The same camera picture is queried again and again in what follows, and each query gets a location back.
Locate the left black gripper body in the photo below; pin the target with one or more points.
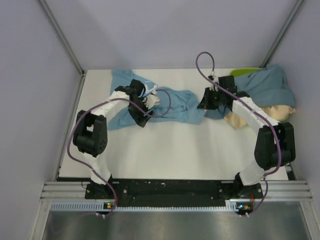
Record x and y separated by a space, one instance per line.
137 114

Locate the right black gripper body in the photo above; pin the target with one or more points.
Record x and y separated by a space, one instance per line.
213 99

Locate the light blue printed t-shirt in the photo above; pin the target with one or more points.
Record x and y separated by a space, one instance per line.
175 105

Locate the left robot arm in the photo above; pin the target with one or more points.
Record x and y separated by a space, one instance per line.
90 133

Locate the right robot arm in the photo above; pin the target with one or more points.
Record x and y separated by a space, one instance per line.
275 144

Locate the green plastic basket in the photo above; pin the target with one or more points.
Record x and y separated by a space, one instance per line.
243 71

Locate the grey-blue t-shirt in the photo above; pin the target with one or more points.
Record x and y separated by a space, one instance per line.
267 87

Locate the cream yellow t-shirt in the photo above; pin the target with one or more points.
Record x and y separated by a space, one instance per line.
277 112

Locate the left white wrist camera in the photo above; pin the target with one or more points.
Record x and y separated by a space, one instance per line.
151 100

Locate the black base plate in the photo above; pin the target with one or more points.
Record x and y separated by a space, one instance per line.
170 192

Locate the aluminium frame rail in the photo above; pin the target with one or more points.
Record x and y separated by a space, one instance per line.
278 191

